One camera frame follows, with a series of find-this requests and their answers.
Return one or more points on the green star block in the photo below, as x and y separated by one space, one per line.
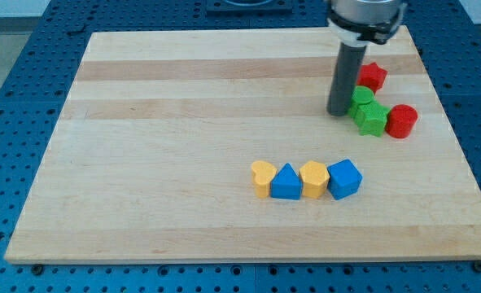
371 119

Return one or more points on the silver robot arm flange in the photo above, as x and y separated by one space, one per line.
358 23

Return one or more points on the red star block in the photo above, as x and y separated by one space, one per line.
372 76

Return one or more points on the yellow heart block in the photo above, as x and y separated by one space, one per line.
262 174

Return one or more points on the blue triangle block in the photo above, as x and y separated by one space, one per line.
286 184

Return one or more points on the yellow hexagon block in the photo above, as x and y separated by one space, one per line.
315 177

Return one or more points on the wooden board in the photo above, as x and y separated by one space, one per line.
150 160

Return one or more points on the blue cube block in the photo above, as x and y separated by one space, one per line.
345 179

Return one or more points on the green cylinder block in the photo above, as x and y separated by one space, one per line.
362 95

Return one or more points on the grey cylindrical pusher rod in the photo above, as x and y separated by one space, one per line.
348 65

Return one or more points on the red cylinder block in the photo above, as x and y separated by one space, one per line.
400 121

